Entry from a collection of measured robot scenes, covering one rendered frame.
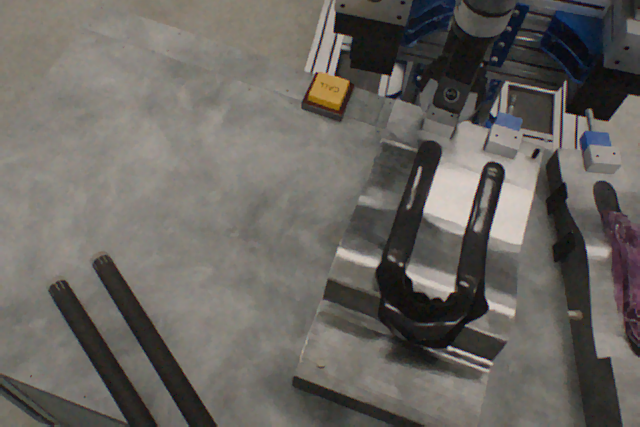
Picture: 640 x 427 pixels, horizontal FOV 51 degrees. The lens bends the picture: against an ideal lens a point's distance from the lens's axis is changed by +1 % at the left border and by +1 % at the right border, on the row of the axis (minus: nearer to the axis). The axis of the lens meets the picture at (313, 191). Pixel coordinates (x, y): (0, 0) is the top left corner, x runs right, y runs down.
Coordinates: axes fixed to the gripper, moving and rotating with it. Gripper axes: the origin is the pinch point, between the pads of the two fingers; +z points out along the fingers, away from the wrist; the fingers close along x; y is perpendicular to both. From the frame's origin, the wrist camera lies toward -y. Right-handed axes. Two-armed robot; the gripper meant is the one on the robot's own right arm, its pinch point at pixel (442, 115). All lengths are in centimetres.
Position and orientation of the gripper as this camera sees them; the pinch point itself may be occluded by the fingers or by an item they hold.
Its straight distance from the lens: 115.3
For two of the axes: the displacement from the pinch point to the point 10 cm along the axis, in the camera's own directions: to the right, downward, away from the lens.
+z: -0.7, 5.0, 8.7
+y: 3.4, -8.0, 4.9
